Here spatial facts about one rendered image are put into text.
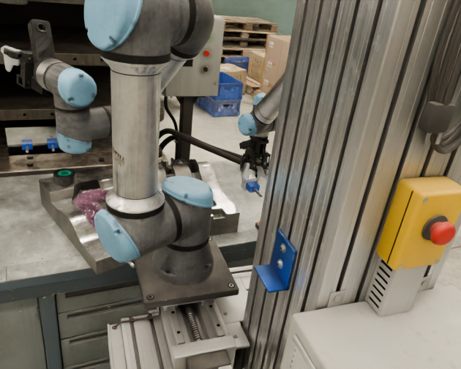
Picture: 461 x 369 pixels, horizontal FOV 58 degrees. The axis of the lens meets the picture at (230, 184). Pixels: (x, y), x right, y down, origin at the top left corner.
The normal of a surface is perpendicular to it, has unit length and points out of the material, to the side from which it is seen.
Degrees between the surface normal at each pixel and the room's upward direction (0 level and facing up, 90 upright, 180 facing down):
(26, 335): 90
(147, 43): 90
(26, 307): 90
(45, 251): 0
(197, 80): 90
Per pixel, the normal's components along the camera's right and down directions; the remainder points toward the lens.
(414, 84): 0.32, 0.47
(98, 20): -0.68, 0.14
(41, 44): 0.69, -0.11
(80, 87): 0.69, 0.40
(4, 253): 0.11, -0.88
